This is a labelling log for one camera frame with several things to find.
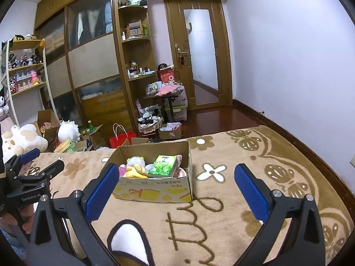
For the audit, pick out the red gift bag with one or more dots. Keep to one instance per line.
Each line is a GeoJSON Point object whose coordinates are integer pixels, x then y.
{"type": "Point", "coordinates": [122, 141]}

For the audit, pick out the white spiky-haired plush head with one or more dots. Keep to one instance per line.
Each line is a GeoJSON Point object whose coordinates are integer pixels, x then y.
{"type": "Point", "coordinates": [68, 133]}

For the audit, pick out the white display rack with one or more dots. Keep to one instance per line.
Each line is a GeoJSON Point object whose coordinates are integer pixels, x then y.
{"type": "Point", "coordinates": [27, 66]}

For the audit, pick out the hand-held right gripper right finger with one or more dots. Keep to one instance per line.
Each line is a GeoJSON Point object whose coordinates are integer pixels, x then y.
{"type": "Point", "coordinates": [251, 194]}

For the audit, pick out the zebra striped toy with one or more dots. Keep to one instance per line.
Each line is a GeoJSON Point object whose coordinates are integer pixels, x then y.
{"type": "Point", "coordinates": [149, 113]}

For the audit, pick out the green bottle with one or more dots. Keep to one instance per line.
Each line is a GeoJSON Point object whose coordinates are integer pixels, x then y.
{"type": "Point", "coordinates": [90, 126]}

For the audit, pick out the wooden door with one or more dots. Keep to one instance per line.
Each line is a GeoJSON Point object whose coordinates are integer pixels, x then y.
{"type": "Point", "coordinates": [174, 47]}

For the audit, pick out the black and white plush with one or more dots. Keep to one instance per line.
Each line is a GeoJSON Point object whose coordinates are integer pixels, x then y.
{"type": "Point", "coordinates": [3, 105]}

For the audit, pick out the clear storage bin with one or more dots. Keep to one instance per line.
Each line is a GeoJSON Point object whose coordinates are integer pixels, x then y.
{"type": "Point", "coordinates": [180, 108]}

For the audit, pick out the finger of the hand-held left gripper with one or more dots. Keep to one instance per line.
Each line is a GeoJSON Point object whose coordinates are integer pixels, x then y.
{"type": "Point", "coordinates": [51, 170]}
{"type": "Point", "coordinates": [30, 155]}

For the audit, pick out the light pink plush toy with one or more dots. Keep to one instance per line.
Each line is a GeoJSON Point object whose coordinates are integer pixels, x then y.
{"type": "Point", "coordinates": [179, 160]}

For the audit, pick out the flat cardboard box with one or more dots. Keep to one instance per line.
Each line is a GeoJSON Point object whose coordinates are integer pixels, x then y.
{"type": "Point", "coordinates": [138, 141]}

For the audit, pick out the person's left hand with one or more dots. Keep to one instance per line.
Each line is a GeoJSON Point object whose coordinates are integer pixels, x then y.
{"type": "Point", "coordinates": [24, 218]}

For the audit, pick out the wooden wardrobe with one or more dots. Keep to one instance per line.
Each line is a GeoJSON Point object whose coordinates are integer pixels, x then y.
{"type": "Point", "coordinates": [91, 61]}

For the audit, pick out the red paper box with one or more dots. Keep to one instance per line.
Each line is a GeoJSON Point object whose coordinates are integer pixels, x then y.
{"type": "Point", "coordinates": [166, 74]}

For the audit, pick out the wooden photo frame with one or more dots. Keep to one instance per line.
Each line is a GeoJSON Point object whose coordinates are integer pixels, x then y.
{"type": "Point", "coordinates": [134, 29]}

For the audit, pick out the small wooden table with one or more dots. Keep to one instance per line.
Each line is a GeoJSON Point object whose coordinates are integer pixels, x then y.
{"type": "Point", "coordinates": [169, 108]}

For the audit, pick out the small cardboard box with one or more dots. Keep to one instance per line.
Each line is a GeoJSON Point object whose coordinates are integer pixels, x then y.
{"type": "Point", "coordinates": [170, 134]}

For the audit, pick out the green and yellow plush toy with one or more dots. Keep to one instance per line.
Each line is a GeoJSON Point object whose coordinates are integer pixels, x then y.
{"type": "Point", "coordinates": [66, 146]}

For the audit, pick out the cardboard box with bottles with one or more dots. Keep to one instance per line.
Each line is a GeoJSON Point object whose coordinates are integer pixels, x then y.
{"type": "Point", "coordinates": [94, 140]}

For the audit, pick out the yellow duck plush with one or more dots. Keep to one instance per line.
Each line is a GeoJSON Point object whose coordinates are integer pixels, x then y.
{"type": "Point", "coordinates": [136, 171]}

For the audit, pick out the brown floral plush blanket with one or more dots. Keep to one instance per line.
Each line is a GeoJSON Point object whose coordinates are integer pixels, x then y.
{"type": "Point", "coordinates": [222, 227]}

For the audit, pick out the magenta plush bear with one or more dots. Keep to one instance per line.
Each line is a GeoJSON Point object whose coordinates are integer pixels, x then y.
{"type": "Point", "coordinates": [122, 170]}

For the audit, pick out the row of small figures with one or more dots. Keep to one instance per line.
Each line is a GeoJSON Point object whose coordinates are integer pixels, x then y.
{"type": "Point", "coordinates": [25, 59]}

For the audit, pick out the tall open cardboard box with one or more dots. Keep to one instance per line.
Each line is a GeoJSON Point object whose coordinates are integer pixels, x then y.
{"type": "Point", "coordinates": [48, 122]}

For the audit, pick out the lace-trimmed wicker basket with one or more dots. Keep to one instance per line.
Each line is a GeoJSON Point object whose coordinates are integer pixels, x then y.
{"type": "Point", "coordinates": [149, 127]}

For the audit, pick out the cream spotted plush dog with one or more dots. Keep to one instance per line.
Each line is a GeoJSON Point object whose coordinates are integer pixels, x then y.
{"type": "Point", "coordinates": [25, 138]}

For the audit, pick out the pink swirl roll plush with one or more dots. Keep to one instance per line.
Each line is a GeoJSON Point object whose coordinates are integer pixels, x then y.
{"type": "Point", "coordinates": [180, 173]}

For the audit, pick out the clear boxes on table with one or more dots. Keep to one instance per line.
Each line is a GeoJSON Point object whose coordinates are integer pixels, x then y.
{"type": "Point", "coordinates": [154, 88]}

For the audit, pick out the green tissue pack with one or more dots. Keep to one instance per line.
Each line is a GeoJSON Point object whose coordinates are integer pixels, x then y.
{"type": "Point", "coordinates": [163, 166]}

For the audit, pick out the wooden corner shelf unit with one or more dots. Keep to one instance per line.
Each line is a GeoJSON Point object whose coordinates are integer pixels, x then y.
{"type": "Point", "coordinates": [138, 47]}

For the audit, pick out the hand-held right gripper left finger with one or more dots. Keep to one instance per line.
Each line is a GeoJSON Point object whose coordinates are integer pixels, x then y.
{"type": "Point", "coordinates": [101, 194]}

